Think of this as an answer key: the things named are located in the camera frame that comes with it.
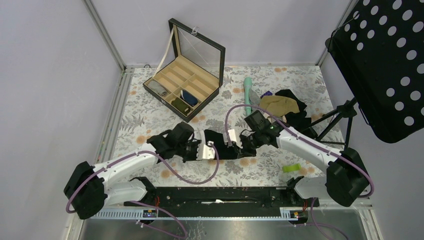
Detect black perforated panel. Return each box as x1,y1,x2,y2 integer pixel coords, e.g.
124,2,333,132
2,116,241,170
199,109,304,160
325,0,424,143

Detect navy blue white-trimmed underwear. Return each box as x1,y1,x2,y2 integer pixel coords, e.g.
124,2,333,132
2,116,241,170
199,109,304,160
180,89,199,107

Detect black tripod stand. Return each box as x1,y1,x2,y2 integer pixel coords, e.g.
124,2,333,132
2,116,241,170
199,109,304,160
308,97,359,150

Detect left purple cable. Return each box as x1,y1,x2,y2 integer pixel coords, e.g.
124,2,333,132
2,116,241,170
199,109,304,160
65,143,221,240

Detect green small block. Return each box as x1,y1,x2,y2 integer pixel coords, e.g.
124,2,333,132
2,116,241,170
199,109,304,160
282,163,302,173

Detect grey rolled item in box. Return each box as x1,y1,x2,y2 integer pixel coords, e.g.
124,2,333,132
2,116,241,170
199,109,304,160
147,80,169,97

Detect black cloth pile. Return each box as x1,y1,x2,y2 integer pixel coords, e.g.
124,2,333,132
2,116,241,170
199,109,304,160
275,89,318,139

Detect black white-trimmed boxer briefs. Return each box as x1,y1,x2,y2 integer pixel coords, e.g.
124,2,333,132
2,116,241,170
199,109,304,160
203,129,243,160

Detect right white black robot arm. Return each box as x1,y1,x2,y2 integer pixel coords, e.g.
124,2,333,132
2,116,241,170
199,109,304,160
240,111,370,207

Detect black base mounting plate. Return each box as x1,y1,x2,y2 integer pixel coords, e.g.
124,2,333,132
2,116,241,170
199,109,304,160
141,187,320,218

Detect dark rolled item in box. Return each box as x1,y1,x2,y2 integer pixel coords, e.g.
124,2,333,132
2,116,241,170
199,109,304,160
171,97,192,116

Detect tan beige cloth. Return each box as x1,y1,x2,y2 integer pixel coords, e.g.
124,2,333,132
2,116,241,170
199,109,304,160
259,95,300,117

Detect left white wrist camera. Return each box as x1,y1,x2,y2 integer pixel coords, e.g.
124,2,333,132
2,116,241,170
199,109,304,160
196,141,216,161

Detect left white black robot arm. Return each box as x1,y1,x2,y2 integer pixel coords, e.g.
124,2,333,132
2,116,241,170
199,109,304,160
63,122,216,220

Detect black wooden compartment box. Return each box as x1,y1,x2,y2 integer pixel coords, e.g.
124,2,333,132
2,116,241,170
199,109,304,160
143,18,226,123

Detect purple small cloth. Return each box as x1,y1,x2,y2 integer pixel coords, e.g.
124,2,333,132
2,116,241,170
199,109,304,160
260,91,274,99

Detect grey striped cloth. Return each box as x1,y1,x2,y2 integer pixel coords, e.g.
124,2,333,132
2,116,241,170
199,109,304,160
248,89,261,106

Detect mint green rolled cloth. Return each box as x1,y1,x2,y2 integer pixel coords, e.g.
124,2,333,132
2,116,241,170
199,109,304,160
243,77,252,116

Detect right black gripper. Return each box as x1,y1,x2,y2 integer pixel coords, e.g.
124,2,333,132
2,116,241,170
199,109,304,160
234,130,264,159

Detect floral patterned table mat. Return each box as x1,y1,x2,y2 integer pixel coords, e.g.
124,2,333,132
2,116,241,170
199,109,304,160
108,65,334,187

